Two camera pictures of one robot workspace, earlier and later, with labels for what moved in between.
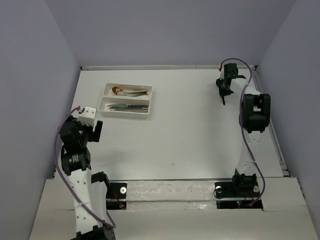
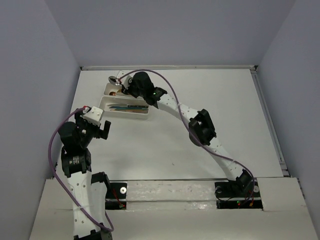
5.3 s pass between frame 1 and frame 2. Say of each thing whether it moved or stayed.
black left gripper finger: moved
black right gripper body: moved
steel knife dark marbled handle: stayed
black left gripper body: stayed
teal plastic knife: stayed
